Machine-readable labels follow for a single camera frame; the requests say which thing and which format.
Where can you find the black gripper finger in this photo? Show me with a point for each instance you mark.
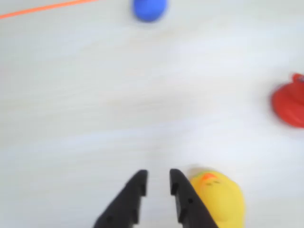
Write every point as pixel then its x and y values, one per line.
pixel 123 202
pixel 190 206

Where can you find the yellow rubber duck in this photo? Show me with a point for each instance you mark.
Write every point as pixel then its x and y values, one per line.
pixel 221 199

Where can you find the red rubber toy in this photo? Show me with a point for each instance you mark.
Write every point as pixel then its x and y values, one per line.
pixel 288 104

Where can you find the blue rubber toy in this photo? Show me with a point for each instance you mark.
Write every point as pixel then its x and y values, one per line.
pixel 149 9

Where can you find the orange line strip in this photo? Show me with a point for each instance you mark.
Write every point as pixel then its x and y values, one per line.
pixel 47 8

